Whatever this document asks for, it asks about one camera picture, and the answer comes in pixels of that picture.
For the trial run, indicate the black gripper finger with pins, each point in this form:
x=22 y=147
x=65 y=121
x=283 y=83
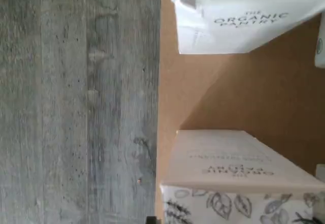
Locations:
x=152 y=221

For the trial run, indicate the white box green strip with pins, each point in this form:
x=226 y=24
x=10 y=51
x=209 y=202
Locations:
x=321 y=170
x=228 y=158

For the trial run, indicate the black metal shelf rack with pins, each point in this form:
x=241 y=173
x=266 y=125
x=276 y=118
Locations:
x=228 y=92

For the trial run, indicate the white box pink strip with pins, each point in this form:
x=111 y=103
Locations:
x=228 y=31
x=320 y=53

